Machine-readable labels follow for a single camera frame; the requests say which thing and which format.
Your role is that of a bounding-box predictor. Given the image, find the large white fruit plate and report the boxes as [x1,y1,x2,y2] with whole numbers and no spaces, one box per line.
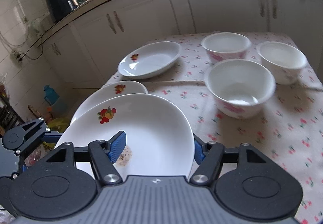
[58,93,194,179]

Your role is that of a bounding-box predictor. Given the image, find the white floral bowl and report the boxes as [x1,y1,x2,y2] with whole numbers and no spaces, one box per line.
[204,59,276,120]

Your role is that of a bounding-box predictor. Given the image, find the teal thermos jug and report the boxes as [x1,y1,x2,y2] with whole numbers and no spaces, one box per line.
[44,85,59,105]

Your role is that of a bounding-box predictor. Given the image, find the green plastic bag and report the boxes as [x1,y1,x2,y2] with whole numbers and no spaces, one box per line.
[48,117,71,133]

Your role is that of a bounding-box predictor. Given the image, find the cherry print tablecloth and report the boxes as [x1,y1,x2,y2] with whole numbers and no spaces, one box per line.
[103,31,323,224]

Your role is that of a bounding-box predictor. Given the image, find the white kitchen cabinets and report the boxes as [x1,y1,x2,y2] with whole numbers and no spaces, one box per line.
[44,0,322,87]

